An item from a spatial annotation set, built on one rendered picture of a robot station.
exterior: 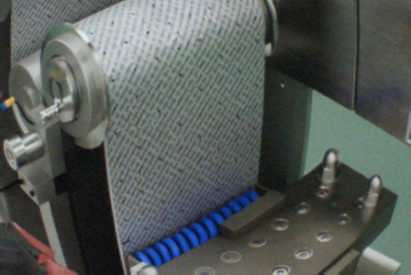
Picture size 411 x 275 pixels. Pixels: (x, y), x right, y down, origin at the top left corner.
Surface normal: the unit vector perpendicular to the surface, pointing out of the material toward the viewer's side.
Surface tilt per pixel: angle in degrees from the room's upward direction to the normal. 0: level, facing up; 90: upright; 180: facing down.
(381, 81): 90
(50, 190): 90
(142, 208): 90
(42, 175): 0
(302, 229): 0
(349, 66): 90
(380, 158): 0
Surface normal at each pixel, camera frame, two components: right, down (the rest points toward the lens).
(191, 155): 0.71, 0.39
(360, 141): 0.01, -0.84
